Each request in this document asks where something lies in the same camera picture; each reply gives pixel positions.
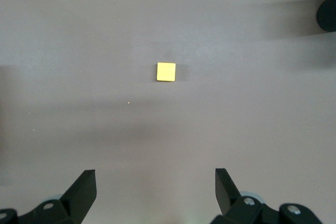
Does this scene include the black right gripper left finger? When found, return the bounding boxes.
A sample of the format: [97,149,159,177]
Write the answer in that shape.
[0,169,97,224]

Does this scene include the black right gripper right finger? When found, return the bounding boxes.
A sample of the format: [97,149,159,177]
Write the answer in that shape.
[215,168,322,224]

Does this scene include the yellow block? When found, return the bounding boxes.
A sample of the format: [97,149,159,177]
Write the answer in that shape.
[156,62,177,83]

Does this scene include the black round object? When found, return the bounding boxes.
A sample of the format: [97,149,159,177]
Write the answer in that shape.
[316,0,336,33]

